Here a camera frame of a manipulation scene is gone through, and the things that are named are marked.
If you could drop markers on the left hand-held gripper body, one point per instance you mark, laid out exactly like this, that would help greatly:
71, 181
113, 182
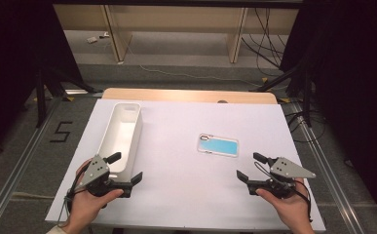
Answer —
95, 169

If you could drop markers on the person's right hand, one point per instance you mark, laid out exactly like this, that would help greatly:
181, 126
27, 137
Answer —
290, 211

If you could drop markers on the black curtain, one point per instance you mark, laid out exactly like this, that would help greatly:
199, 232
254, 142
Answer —
355, 81
14, 65

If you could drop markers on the metal floor rail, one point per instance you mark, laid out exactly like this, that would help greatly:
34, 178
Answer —
17, 169
325, 169

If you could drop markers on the clear blue phone case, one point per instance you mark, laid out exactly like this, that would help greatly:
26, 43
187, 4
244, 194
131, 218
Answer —
218, 145

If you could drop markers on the black metal stand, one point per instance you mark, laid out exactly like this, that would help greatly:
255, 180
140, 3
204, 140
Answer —
40, 97
306, 94

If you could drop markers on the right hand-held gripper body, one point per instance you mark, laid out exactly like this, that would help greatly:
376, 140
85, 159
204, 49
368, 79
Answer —
286, 169

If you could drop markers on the small dark floor object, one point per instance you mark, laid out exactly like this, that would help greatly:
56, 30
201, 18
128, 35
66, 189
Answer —
104, 35

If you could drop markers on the long white plastic box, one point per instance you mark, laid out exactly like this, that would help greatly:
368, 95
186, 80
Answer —
119, 139

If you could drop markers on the person's left hand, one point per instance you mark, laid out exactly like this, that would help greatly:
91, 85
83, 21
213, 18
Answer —
82, 208

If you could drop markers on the white board sheet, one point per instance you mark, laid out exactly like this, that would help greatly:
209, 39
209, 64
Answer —
182, 188

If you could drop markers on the pale wooden desk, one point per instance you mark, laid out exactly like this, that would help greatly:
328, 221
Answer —
176, 18

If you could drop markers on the light wooden table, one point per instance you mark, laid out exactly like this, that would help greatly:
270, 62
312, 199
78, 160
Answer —
176, 95

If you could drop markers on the small white floor object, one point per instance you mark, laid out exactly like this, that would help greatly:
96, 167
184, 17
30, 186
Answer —
92, 39

